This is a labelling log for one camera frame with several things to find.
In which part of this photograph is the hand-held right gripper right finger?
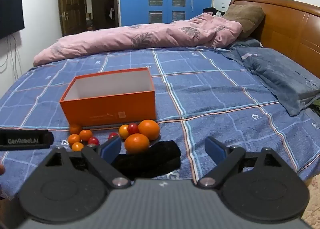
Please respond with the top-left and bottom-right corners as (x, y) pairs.
(196, 136), (285, 189)

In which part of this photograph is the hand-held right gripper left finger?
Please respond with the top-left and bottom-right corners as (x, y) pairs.
(41, 136), (132, 189)

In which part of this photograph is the large orange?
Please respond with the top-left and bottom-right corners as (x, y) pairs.
(124, 134), (150, 154)
(138, 119), (160, 141)

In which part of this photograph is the orange cardboard box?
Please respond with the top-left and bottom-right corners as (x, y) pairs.
(59, 67), (157, 127)

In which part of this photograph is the black cloth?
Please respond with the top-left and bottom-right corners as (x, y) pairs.
(111, 140), (182, 179)

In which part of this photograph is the blue plaid bed sheet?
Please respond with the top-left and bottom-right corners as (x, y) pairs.
(0, 46), (320, 194)

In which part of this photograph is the grey blue pillow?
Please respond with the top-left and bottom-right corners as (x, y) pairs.
(229, 38), (263, 49)
(221, 46), (320, 116)

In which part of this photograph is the pink quilt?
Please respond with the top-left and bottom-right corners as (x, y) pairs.
(33, 12), (243, 67)

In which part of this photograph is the brown pillow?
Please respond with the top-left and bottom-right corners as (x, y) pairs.
(221, 4), (265, 39)

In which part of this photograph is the black clothing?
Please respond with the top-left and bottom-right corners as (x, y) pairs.
(203, 7), (225, 17)

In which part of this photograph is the wooden headboard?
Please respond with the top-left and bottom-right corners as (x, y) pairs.
(229, 0), (320, 79)

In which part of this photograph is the brown wooden door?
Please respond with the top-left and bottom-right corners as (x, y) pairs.
(58, 0), (88, 37)

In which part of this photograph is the thin wall cable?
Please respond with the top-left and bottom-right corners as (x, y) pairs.
(6, 34), (22, 81)

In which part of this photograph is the black wall television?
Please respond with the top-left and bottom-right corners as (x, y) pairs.
(0, 0), (25, 39)

